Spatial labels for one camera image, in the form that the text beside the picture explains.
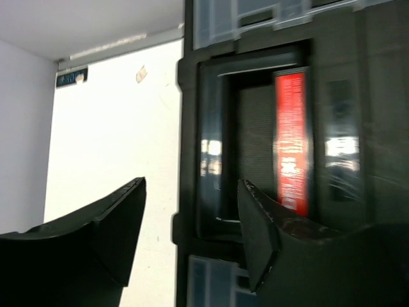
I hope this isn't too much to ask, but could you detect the right blue table label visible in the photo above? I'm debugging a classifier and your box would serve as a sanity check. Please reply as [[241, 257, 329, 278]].
[[56, 67, 88, 88]]

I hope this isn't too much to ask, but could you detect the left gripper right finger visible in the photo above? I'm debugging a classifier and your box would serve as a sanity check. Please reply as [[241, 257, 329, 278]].
[[237, 180, 408, 306]]

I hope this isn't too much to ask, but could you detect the black plastic toolbox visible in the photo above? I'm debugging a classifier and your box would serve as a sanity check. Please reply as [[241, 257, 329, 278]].
[[172, 1, 408, 306]]

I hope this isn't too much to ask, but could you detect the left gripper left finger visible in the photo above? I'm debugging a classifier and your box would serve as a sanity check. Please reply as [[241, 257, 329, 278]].
[[1, 178, 146, 307]]

